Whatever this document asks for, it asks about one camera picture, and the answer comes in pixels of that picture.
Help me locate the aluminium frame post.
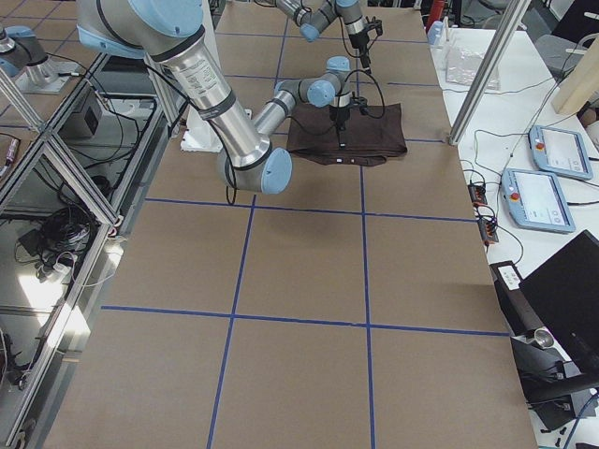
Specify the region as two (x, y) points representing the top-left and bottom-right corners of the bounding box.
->
(448, 0), (531, 146)

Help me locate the clear plastic bag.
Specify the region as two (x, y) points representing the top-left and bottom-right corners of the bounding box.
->
(446, 47), (485, 86)

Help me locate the aluminium frame table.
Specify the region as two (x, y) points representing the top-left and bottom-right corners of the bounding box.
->
(0, 27), (188, 449)

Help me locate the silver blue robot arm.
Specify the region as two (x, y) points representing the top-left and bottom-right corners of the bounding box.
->
(77, 1), (350, 195)
(267, 0), (383, 74)

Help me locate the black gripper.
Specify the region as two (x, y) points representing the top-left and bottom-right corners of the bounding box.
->
(349, 32), (372, 74)
(329, 106), (351, 148)

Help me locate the orange black electronics board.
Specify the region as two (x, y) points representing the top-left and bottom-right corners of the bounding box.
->
(467, 182), (488, 207)

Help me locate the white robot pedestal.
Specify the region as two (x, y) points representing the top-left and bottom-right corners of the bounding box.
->
(176, 1), (223, 153)

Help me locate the upper blue teach pendant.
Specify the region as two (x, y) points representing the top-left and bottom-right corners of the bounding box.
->
(528, 125), (593, 181)

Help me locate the brown t-shirt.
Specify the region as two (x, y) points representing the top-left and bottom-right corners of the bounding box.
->
(287, 103), (407, 167)

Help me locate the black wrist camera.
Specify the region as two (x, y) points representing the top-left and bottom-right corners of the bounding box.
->
(349, 95), (369, 116)
(365, 16), (384, 37)

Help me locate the lower blue teach pendant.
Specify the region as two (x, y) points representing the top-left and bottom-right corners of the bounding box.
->
(501, 168), (576, 234)

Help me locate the blue teach pendant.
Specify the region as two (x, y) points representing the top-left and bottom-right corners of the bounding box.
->
(528, 125), (593, 181)
(501, 168), (576, 234)

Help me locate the wooden plank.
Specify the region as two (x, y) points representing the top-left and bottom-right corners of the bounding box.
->
(551, 34), (598, 115)

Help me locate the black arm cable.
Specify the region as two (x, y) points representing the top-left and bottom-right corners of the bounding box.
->
(224, 68), (387, 206)

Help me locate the red cylinder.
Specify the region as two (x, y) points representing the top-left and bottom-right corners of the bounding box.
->
(426, 0), (446, 31)

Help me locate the black monitor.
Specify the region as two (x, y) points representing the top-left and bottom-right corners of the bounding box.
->
(520, 230), (598, 373)

